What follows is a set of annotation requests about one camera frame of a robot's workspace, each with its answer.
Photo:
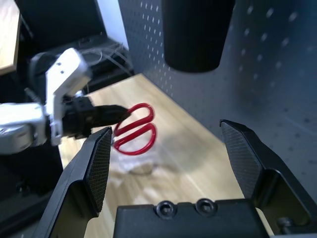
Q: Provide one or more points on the dark grey pegboard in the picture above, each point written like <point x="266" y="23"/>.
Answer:
<point x="272" y="86"/>

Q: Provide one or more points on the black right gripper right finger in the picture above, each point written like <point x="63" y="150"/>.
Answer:
<point x="255" y="163"/>

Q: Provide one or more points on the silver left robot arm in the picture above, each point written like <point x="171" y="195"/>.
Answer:
<point x="19" y="119"/>

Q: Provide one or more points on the black cup holder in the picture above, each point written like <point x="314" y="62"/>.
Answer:
<point x="195" y="37"/>

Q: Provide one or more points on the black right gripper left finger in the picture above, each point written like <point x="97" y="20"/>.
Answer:
<point x="81" y="178"/>

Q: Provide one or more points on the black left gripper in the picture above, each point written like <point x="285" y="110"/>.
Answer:
<point x="78" y="116"/>

